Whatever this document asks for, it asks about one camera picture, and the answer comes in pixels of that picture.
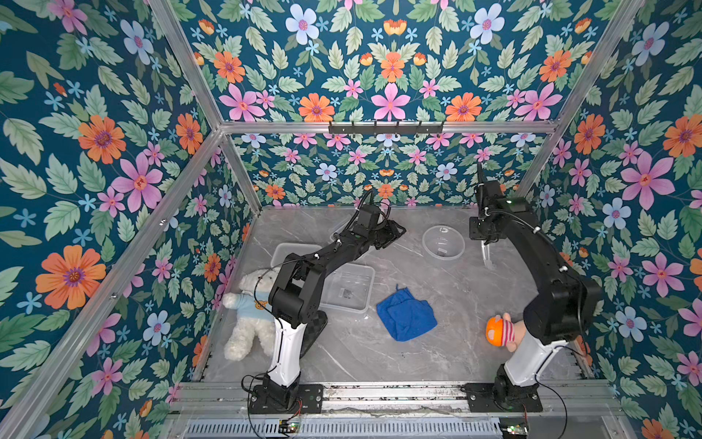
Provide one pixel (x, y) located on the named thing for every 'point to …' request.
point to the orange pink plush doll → (501, 331)
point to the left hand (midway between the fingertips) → (407, 228)
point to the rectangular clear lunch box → (282, 250)
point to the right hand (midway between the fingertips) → (491, 228)
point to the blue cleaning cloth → (406, 315)
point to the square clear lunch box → (348, 288)
